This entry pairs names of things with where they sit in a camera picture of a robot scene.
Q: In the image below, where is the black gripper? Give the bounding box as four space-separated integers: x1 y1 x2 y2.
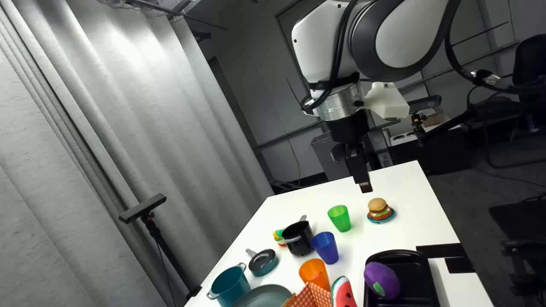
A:
326 108 375 194

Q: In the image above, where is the black toy pot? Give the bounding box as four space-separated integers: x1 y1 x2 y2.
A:
280 212 316 257

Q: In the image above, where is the black plastic plate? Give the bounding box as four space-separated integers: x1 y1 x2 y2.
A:
362 247 442 307

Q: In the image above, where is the grey-teal plate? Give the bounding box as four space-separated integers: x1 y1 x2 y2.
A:
229 282 295 307

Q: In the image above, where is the teal toy pot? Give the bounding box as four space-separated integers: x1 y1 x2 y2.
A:
205 260 253 307

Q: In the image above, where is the toy burger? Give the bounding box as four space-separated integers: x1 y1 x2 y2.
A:
365 195 398 224

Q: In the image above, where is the green plastic cup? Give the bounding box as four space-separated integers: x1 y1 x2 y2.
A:
326 202 353 233

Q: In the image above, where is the blue plastic cup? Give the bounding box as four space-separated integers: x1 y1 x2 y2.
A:
311 230 341 265

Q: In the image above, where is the dark office desk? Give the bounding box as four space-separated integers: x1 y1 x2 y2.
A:
369 95 479 172

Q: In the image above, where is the orange plastic cup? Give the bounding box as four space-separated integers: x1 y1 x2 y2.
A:
299 257 333 291

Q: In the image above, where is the large black tape patch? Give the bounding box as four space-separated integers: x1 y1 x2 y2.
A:
415 241 468 259

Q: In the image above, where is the toy watermelon slice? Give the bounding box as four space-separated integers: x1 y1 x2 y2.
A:
329 274 358 307

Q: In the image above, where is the small teal toy pan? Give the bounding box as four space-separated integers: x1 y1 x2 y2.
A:
244 247 282 277

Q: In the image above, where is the orange checkered basket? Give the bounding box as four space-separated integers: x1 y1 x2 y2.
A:
283 281 334 307

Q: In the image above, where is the small black tape patch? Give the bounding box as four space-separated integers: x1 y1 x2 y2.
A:
444 255 476 274

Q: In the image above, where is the black equipment cart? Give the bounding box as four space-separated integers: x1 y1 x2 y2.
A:
488 197 546 307

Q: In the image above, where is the black office chair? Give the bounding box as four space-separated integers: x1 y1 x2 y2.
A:
510 32 546 132

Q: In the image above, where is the black tripod stand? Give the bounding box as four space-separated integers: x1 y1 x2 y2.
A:
142 214 203 299

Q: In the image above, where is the white curtain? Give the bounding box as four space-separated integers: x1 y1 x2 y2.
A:
0 0 275 307

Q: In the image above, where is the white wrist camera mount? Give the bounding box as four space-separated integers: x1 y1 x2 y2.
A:
363 81 411 120

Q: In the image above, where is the black camera bar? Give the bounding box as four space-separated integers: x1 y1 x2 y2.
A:
118 192 169 224

